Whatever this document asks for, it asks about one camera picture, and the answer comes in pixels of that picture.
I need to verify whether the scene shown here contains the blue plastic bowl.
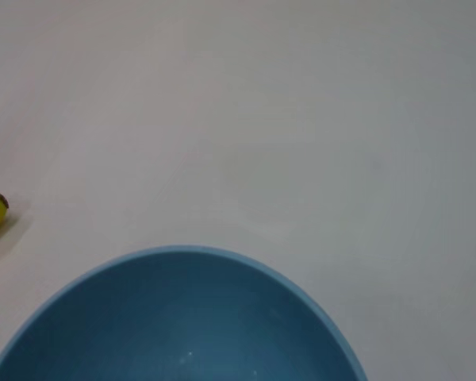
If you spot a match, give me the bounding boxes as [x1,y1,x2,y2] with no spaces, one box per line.
[0,244,369,381]

